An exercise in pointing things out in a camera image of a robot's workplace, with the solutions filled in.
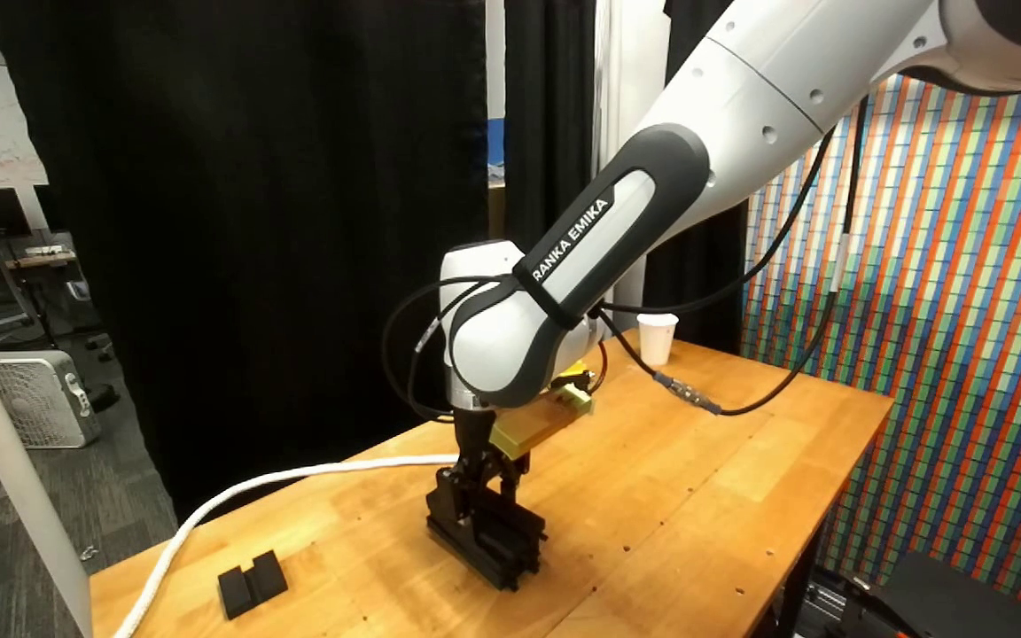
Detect small black block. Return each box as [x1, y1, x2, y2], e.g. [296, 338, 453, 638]
[215, 550, 288, 620]

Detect white cable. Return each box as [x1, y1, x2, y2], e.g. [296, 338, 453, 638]
[109, 453, 461, 638]

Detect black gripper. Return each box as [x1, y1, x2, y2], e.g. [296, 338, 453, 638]
[436, 406, 520, 511]

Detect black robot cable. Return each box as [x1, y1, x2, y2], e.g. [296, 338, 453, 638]
[381, 93, 877, 424]

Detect long black rail block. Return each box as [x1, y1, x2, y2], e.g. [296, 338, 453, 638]
[426, 485, 547, 589]

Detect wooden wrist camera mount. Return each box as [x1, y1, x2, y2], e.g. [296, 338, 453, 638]
[490, 383, 592, 461]

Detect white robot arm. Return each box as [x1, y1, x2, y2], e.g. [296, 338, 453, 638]
[436, 0, 1021, 502]

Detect grey box on floor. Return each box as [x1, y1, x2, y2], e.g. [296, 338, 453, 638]
[0, 350, 97, 451]

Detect white paper cup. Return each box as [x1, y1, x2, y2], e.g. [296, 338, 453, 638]
[637, 310, 676, 369]

